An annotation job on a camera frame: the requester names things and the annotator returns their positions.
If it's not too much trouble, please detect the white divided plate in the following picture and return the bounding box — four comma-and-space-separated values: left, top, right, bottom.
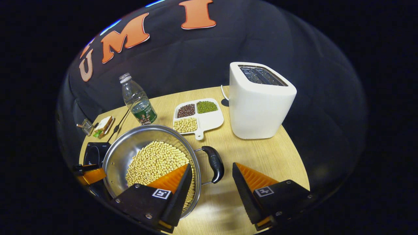
172, 98, 224, 141

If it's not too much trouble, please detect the small heap of soybeans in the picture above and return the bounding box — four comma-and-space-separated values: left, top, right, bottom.
173, 117, 198, 133

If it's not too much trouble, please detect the heap of green mung beans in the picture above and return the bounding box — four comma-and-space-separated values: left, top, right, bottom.
197, 101, 218, 114

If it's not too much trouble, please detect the stainless steel pot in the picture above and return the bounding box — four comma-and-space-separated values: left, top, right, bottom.
102, 125, 225, 220

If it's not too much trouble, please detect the pile of yellow soybeans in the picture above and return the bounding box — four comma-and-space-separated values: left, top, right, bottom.
126, 141, 196, 212

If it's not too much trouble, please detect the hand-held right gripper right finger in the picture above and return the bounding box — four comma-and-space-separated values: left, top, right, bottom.
233, 162, 317, 230

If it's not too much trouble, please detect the white toaster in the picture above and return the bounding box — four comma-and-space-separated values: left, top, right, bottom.
229, 62, 297, 140

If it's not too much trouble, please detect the heap of red beans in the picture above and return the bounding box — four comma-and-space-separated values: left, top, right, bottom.
177, 104, 196, 118

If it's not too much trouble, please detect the sandwich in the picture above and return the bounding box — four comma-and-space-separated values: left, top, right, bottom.
93, 116, 115, 139

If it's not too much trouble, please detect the black induction cooktop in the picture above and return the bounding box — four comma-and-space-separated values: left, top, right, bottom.
82, 142, 111, 167

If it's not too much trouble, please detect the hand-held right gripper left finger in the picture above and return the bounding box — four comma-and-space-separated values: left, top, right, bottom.
109, 163, 193, 233

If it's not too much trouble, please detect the clear plastic water bottle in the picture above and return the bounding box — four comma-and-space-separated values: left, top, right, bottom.
119, 72, 157, 126

